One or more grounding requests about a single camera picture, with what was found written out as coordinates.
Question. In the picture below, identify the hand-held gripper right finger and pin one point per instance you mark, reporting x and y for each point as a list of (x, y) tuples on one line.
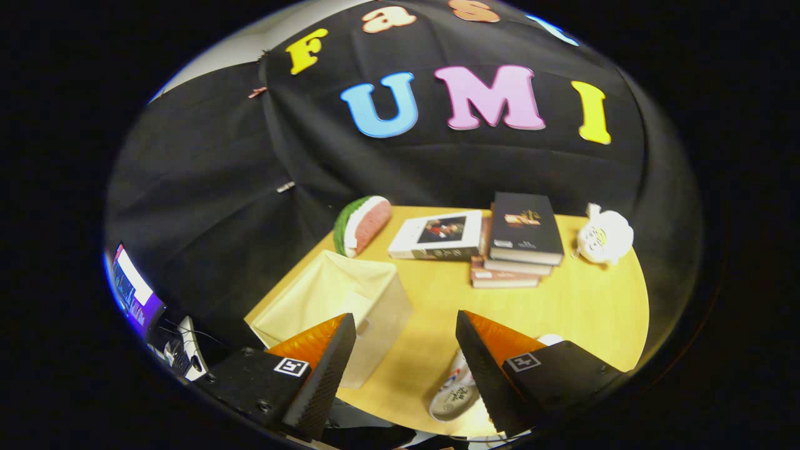
[(487, 381)]

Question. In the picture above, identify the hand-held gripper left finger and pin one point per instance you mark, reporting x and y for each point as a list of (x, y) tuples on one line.
[(325, 381)]

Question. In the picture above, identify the beige fabric storage box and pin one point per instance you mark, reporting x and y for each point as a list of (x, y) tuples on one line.
[(331, 294)]

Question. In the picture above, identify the reddish brown book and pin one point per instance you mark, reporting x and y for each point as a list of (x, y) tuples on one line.
[(503, 280)]

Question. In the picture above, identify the white book with portrait cover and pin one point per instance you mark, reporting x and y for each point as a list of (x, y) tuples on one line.
[(431, 234)]

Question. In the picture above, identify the black hardcover book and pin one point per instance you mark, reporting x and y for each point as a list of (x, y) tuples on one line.
[(525, 225)]

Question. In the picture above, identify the watermelon slice toy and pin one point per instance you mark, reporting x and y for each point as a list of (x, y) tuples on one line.
[(369, 222)]

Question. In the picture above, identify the white plush toy yellow face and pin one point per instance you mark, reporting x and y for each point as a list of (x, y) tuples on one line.
[(606, 237)]

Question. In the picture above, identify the silver cloth clip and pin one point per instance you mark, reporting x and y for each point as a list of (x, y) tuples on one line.
[(285, 187)]

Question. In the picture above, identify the computer monitor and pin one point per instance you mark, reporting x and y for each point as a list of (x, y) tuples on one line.
[(134, 294)]

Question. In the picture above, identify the red cloth clip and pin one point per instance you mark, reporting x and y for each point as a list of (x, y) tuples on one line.
[(257, 92)]

